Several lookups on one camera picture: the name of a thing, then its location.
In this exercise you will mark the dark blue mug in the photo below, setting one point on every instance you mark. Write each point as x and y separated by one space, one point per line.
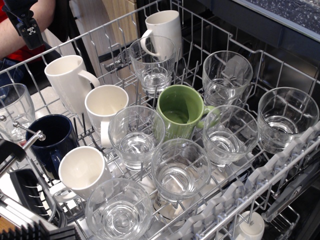
60 138

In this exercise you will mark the glass tumbler far left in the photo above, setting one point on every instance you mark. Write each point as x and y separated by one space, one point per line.
17 112

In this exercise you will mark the glass tumbler far right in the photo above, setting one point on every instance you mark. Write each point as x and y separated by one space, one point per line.
284 114

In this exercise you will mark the glass tumbler back centre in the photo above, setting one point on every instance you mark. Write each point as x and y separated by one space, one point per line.
153 61

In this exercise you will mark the glass tumbler front centre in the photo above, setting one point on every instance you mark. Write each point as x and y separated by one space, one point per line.
180 169

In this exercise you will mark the glass tumbler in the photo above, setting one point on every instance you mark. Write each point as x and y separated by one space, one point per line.
284 114
180 169
229 134
135 132
17 112
225 76
119 209
153 61

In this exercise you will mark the glass tumbler back right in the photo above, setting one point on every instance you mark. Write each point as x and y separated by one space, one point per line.
225 76

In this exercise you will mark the white cup below rack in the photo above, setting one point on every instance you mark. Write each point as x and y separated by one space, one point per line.
250 228

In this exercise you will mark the person forearm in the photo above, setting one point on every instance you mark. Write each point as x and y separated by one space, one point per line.
10 41

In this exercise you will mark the tall white mug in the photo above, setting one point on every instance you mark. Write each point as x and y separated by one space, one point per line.
71 81

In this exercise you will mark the glass tumbler centre right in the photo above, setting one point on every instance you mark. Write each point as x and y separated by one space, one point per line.
229 134

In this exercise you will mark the black ribbed plastic block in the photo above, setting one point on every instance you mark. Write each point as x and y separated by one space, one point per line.
25 184

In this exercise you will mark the glass tumbler front left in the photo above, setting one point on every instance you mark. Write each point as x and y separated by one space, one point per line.
119 209

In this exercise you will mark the grey plastic rack side rail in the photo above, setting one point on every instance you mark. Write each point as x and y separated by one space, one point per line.
270 187

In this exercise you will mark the white mug at back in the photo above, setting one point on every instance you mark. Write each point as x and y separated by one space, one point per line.
166 24

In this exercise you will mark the white mug front left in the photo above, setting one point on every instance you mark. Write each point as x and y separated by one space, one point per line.
80 172

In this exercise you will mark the black clamp with metal screw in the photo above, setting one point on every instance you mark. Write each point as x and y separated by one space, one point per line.
16 152

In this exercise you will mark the green mug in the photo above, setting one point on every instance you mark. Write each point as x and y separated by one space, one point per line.
181 108

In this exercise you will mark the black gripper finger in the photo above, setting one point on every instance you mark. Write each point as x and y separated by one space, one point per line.
22 18

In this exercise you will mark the white mug centre left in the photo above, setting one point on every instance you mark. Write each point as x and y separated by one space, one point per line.
101 104

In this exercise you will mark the grey wire dishwasher rack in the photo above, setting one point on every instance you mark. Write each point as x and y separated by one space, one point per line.
202 33

